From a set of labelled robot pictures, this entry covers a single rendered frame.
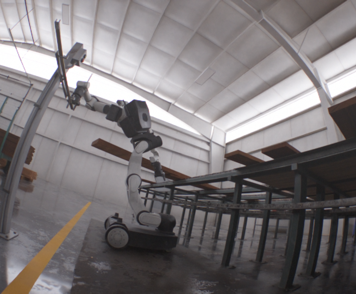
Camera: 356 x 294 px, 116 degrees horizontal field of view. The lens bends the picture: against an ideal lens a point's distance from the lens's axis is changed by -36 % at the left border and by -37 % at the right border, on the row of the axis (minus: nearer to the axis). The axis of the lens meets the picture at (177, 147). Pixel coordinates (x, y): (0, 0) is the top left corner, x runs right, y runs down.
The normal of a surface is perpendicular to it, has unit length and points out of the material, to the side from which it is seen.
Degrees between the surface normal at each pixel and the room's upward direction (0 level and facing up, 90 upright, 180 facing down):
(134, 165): 90
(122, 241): 90
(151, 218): 90
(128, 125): 129
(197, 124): 90
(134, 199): 115
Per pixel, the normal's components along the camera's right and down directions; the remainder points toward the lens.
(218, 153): 0.42, -0.24
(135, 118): -0.41, 0.11
